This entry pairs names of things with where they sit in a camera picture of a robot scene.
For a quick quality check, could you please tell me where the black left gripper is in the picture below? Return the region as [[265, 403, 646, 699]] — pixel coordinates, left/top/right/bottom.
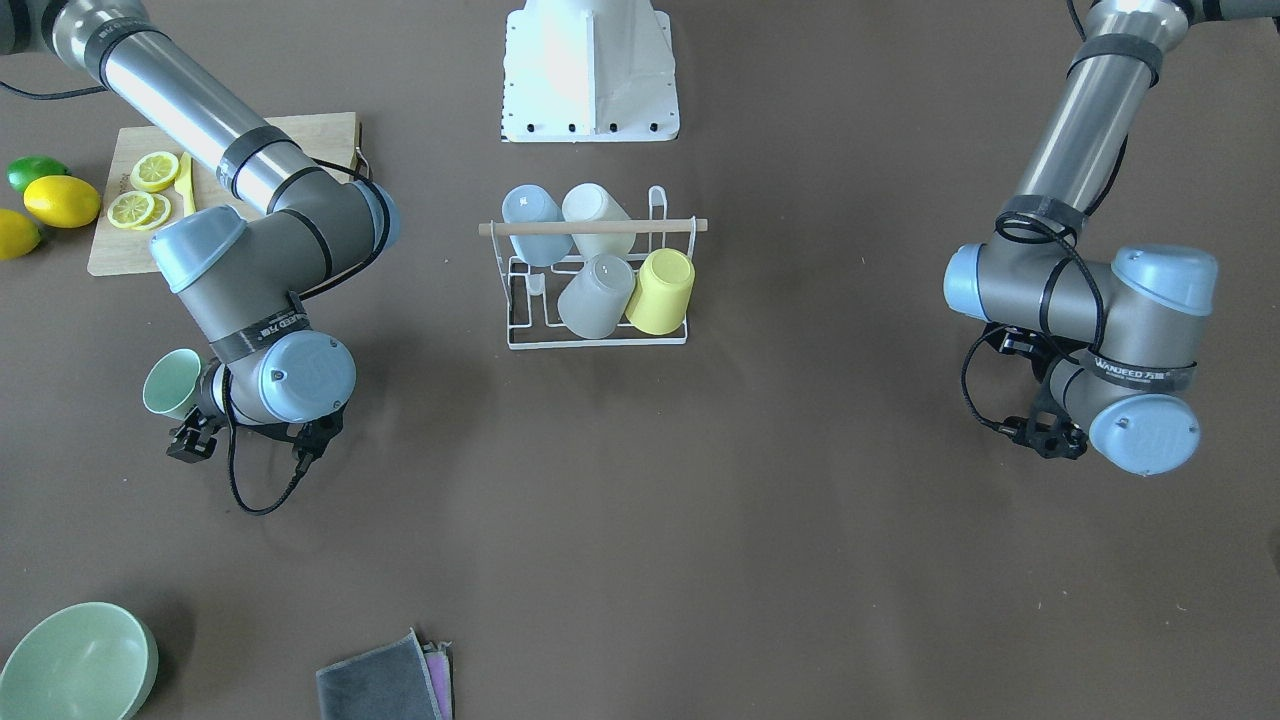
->
[[986, 323, 1087, 460]]

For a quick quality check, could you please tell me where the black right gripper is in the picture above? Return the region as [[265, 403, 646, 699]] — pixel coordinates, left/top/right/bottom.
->
[[166, 363, 346, 468]]

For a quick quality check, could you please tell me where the green plastic cup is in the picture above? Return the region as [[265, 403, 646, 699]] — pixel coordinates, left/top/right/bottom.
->
[[142, 348, 204, 421]]

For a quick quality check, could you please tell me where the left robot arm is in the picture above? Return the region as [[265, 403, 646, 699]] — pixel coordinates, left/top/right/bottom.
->
[[943, 1, 1277, 477]]

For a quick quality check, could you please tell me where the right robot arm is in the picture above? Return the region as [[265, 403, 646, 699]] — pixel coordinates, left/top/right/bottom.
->
[[3, 1, 401, 469]]

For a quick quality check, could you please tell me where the light blue plastic cup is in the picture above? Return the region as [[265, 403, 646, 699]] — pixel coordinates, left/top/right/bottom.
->
[[500, 184, 573, 266]]

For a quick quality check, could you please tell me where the yellow plastic cup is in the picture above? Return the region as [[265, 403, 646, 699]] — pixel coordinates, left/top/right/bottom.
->
[[625, 249, 696, 334]]

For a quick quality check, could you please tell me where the grey plastic cup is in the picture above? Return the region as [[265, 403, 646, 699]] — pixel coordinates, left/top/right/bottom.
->
[[557, 254, 635, 340]]

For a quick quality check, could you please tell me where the cream white plastic cup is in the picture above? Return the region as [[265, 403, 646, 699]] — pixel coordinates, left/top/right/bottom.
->
[[562, 183, 636, 259]]

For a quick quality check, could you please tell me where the lemon slice behind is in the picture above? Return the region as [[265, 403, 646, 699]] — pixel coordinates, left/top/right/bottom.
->
[[132, 193, 173, 232]]

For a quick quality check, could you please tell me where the lemon slice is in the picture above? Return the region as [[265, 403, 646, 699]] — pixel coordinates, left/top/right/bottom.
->
[[105, 190, 157, 231], [128, 151, 180, 193], [132, 193, 173, 232]]

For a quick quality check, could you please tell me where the lemon slice lower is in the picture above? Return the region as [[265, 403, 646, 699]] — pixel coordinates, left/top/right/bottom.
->
[[105, 190, 157, 231]]

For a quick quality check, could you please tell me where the green ceramic bowl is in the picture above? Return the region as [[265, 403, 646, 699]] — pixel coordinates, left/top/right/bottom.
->
[[1, 602, 159, 719]]

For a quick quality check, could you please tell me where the yellow plastic knife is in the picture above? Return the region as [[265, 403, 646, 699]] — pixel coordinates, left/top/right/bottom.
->
[[173, 152, 198, 218]]

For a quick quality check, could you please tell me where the wooden cutting board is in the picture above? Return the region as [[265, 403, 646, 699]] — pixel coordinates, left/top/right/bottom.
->
[[87, 111, 361, 275]]

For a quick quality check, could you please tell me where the lemon slice upper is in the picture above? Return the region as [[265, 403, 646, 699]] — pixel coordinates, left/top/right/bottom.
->
[[128, 151, 180, 193]]

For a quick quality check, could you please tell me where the whole yellow lemon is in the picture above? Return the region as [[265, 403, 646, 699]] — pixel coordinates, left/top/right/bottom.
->
[[23, 176, 102, 228]]

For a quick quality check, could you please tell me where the green lime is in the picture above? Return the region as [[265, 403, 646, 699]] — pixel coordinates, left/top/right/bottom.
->
[[5, 155, 70, 195]]

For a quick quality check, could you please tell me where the grey folded cloth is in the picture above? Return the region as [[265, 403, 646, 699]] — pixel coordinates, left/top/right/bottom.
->
[[316, 632, 454, 719]]

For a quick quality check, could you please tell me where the white wire cup rack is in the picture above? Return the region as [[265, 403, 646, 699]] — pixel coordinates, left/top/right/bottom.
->
[[477, 186, 708, 351]]

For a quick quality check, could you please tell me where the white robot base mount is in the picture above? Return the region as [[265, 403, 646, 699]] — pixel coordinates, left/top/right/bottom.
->
[[500, 1, 681, 143]]

